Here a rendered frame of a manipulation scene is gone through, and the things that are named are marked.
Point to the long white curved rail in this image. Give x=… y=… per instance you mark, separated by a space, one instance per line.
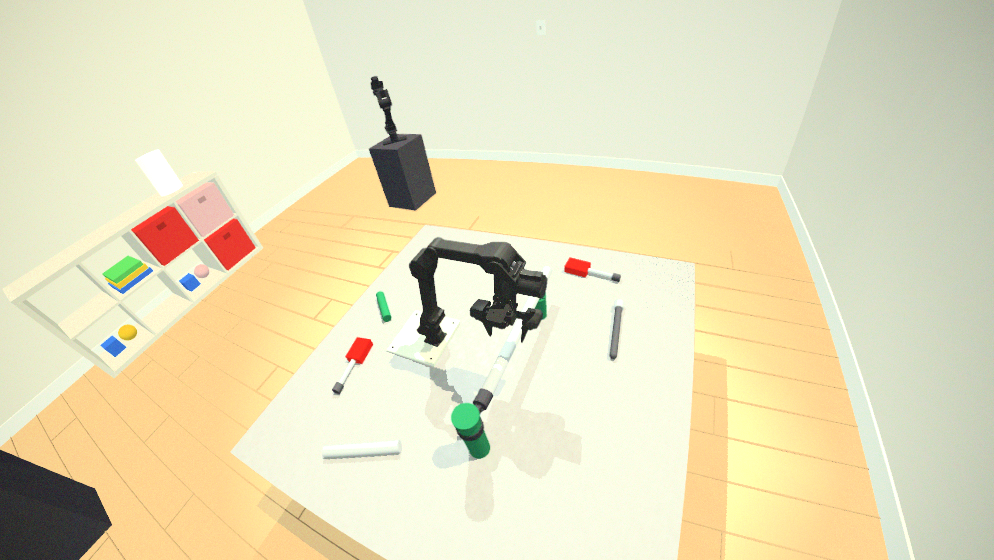
x=508 y=349

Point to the white cylinder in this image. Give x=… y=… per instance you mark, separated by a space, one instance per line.
x=362 y=448

